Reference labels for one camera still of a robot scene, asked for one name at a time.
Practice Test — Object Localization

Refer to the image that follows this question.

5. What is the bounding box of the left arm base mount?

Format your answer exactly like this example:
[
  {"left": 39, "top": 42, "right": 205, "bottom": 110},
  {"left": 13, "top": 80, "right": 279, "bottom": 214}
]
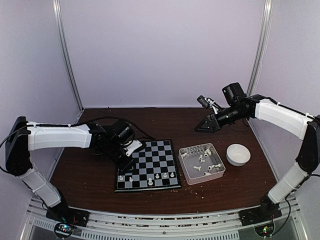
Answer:
[{"left": 42, "top": 201, "right": 90, "bottom": 240}]

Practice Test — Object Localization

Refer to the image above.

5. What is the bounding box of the white ceramic bowl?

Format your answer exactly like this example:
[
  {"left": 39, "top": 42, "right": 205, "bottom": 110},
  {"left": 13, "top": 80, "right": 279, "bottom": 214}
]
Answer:
[{"left": 226, "top": 143, "right": 251, "bottom": 167}]

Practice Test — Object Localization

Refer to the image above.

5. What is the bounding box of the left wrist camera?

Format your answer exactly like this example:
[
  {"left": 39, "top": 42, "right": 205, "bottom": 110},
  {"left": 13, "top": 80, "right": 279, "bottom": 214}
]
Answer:
[{"left": 124, "top": 140, "right": 143, "bottom": 157}]

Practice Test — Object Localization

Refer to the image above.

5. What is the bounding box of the left aluminium frame post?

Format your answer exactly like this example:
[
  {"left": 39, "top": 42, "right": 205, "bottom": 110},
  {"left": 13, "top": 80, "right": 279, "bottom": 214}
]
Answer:
[{"left": 52, "top": 0, "right": 84, "bottom": 112}]

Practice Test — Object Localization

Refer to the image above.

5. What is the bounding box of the black white chessboard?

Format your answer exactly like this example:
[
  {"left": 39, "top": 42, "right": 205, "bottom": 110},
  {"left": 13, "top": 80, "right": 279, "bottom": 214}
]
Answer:
[{"left": 114, "top": 139, "right": 182, "bottom": 193}]

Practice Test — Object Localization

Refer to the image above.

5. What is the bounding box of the aluminium frame post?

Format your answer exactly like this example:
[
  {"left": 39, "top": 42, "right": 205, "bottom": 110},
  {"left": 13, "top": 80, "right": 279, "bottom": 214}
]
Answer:
[
  {"left": 247, "top": 0, "right": 273, "bottom": 96},
  {"left": 52, "top": 0, "right": 84, "bottom": 112}
]

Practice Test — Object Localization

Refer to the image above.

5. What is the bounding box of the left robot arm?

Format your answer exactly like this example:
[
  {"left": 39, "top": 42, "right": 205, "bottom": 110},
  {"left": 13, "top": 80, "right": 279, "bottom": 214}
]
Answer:
[{"left": 1, "top": 116, "right": 143, "bottom": 222}]

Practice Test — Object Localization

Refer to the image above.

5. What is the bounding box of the front aluminium rail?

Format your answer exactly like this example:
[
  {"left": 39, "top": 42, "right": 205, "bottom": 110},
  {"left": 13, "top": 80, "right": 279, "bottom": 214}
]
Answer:
[{"left": 22, "top": 197, "right": 308, "bottom": 240}]

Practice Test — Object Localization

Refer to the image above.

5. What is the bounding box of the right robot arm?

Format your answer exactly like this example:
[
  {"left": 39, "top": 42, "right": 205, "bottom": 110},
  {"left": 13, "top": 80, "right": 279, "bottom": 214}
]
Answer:
[{"left": 194, "top": 82, "right": 320, "bottom": 221}]

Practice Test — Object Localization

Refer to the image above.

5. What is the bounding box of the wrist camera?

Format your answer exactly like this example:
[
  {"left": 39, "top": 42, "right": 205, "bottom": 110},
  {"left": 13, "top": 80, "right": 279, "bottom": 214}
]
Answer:
[
  {"left": 124, "top": 140, "right": 143, "bottom": 157},
  {"left": 196, "top": 95, "right": 223, "bottom": 114}
]

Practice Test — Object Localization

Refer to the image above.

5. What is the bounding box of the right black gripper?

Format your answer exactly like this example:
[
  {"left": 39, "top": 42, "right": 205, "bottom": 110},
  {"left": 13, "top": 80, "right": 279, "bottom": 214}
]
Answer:
[{"left": 194, "top": 104, "right": 247, "bottom": 133}]

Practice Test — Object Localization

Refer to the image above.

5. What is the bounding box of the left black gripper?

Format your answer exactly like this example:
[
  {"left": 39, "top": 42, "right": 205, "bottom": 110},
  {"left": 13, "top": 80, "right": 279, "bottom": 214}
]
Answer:
[{"left": 103, "top": 139, "right": 136, "bottom": 174}]

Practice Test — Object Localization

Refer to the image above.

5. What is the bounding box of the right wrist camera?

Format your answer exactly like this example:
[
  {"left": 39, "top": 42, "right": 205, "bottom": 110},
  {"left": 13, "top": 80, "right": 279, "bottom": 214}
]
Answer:
[{"left": 196, "top": 95, "right": 223, "bottom": 114}]

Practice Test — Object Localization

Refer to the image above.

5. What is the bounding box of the pink plastic basket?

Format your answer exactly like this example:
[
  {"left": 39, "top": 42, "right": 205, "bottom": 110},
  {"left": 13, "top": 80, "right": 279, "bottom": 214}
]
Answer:
[{"left": 178, "top": 143, "right": 226, "bottom": 185}]

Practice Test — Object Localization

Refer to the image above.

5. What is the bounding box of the white chess piece pile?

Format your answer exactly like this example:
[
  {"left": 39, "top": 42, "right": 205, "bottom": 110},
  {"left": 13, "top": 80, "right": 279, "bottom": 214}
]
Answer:
[{"left": 181, "top": 150, "right": 225, "bottom": 178}]

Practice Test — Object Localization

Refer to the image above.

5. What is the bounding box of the right aluminium frame post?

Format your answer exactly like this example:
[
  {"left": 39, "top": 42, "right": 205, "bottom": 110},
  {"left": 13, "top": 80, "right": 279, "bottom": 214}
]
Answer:
[{"left": 247, "top": 0, "right": 273, "bottom": 96}]

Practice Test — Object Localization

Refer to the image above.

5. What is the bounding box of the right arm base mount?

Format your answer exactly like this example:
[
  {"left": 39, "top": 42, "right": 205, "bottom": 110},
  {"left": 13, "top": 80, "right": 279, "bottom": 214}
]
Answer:
[{"left": 238, "top": 195, "right": 282, "bottom": 238}]

